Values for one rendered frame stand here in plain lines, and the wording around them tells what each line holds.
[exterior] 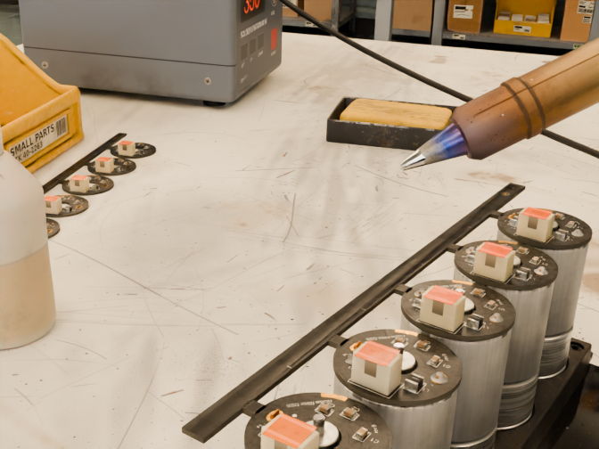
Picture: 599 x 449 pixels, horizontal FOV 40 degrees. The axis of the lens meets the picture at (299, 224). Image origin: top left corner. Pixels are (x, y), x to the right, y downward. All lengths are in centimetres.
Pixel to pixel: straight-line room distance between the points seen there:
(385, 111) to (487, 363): 33
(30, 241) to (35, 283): 1
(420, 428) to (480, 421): 3
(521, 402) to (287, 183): 23
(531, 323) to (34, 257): 16
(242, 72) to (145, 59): 6
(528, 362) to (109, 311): 16
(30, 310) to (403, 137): 26
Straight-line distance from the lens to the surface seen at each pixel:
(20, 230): 27
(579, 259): 23
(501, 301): 19
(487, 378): 18
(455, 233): 22
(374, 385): 15
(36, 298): 29
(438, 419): 16
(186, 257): 34
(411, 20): 431
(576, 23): 431
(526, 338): 21
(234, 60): 53
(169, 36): 54
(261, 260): 34
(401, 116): 49
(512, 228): 23
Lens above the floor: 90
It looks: 24 degrees down
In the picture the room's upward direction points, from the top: 2 degrees clockwise
